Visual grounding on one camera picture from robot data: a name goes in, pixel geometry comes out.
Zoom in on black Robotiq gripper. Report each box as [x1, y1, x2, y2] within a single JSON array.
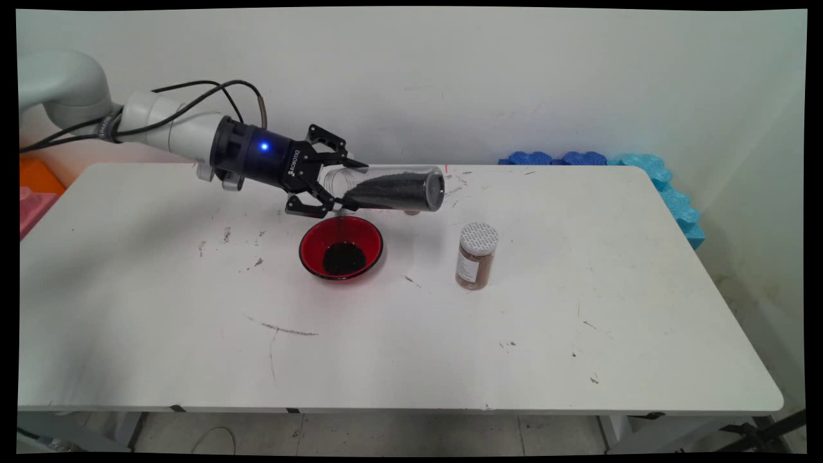
[[225, 116, 369, 220]]

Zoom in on clear jar of black seeds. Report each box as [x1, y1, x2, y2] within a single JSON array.
[[321, 165, 446, 214]]

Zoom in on red bowl with black rim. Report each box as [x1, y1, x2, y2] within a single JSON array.
[[299, 215, 384, 282]]

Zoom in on black seed pile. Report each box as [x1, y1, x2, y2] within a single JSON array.
[[321, 241, 367, 276]]

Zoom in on brown spice jar white lid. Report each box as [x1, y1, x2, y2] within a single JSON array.
[[455, 222, 500, 291]]

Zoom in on orange box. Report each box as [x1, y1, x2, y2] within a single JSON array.
[[19, 156, 67, 197]]

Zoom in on pink box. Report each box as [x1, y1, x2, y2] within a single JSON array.
[[19, 188, 60, 241]]

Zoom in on white table leg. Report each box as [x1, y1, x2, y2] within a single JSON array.
[[597, 415, 634, 449], [111, 412, 150, 451]]

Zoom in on light blue foam piece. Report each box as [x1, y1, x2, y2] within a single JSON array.
[[610, 153, 706, 251]]

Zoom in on black tripod bars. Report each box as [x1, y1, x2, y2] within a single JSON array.
[[714, 408, 806, 454]]

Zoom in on black cable with metal plug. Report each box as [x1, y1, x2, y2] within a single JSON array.
[[18, 79, 268, 155]]

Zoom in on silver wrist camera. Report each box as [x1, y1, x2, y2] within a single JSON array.
[[195, 161, 246, 192]]

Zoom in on black camera cable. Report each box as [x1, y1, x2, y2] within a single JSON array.
[[151, 81, 245, 124]]

